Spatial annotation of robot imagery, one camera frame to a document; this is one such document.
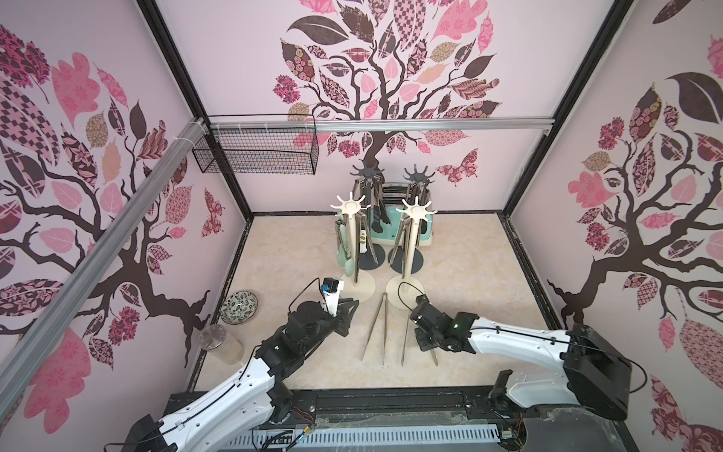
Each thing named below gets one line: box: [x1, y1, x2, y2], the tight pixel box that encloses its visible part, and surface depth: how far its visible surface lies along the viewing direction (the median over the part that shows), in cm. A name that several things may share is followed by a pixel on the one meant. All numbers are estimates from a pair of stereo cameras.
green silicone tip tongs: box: [334, 212, 354, 277], surface depth 74 cm
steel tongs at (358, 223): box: [353, 211, 367, 284], surface depth 72 cm
